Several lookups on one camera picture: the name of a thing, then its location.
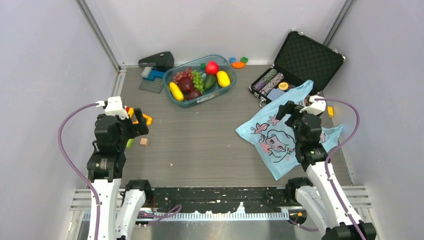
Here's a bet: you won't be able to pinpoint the light blue plastic bag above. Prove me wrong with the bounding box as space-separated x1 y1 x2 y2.
235 79 344 181

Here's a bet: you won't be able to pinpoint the dark red fake fruit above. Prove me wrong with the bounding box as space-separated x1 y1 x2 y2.
185 89 202 101

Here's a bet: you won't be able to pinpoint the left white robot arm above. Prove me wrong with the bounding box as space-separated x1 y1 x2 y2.
87 108 154 240

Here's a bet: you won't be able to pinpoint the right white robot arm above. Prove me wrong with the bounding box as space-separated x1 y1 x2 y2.
276 99 377 240

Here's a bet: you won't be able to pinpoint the purple fake grapes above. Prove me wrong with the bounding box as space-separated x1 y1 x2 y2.
172 67 194 85

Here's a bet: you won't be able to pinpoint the yellow fake lemon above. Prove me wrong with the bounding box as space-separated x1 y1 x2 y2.
216 70 231 88

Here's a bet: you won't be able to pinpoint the green fake grapes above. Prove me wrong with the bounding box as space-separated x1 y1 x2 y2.
192 70 205 94

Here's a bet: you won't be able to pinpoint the green fake avocado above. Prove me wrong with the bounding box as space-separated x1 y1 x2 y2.
203 74 217 91

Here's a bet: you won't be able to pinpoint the red fake apple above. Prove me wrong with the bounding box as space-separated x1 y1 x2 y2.
204 61 220 75

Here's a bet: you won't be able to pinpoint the green toy block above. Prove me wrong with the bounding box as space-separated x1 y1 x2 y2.
126 138 135 149

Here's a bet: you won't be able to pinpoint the tan wooden cube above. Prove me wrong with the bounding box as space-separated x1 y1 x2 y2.
140 138 149 147

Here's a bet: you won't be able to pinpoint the orange yellow toy truck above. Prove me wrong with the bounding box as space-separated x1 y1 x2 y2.
125 106 153 126

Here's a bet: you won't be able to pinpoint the yellow toy block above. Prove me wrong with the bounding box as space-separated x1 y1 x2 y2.
327 106 334 118

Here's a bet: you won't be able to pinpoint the grey lego baseplate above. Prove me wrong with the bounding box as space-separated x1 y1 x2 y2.
138 78 164 94

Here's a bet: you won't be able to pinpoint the black poker chip case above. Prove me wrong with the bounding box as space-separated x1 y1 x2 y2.
248 30 346 104

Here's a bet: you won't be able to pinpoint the blue lego brick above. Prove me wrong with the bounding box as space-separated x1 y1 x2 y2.
141 66 165 81

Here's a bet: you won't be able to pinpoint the black wedge device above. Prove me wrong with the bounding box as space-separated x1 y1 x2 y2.
138 51 175 72

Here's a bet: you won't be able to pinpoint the green toy cube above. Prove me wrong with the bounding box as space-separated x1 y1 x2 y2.
240 57 248 64

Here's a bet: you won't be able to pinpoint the teal plastic fruit container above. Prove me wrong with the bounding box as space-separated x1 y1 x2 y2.
162 54 237 108

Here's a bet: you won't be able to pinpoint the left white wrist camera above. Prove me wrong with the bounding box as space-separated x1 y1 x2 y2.
96 96 130 120

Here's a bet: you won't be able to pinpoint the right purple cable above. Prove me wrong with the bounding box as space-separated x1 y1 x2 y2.
312 97 367 240

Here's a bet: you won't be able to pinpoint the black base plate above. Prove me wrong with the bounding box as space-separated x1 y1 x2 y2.
143 186 300 214

